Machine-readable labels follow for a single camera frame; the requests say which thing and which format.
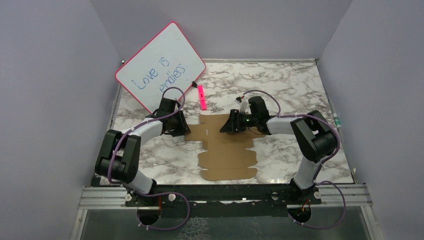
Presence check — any brown cardboard box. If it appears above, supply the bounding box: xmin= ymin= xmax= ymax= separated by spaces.
xmin=185 ymin=114 xmax=264 ymax=181

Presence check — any pink marker pen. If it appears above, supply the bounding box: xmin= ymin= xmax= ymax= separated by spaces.
xmin=197 ymin=85 xmax=207 ymax=111

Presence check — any green white glue stick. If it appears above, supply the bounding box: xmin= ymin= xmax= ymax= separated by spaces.
xmin=333 ymin=113 xmax=341 ymax=129

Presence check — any aluminium frame rail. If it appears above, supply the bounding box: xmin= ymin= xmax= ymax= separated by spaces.
xmin=70 ymin=183 xmax=382 ymax=240

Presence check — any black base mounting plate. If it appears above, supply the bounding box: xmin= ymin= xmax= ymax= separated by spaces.
xmin=125 ymin=183 xmax=322 ymax=218

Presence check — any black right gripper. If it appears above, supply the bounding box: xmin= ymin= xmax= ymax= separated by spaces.
xmin=219 ymin=109 xmax=258 ymax=133

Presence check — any pink-framed whiteboard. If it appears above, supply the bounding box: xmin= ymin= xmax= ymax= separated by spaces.
xmin=115 ymin=21 xmax=206 ymax=113

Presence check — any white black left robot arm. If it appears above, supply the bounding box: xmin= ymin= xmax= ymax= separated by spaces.
xmin=94 ymin=98 xmax=191 ymax=206

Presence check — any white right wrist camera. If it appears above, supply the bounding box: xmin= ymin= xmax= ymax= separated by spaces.
xmin=235 ymin=98 xmax=249 ymax=113

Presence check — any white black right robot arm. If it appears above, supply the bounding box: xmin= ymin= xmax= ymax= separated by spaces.
xmin=219 ymin=96 xmax=340 ymax=204

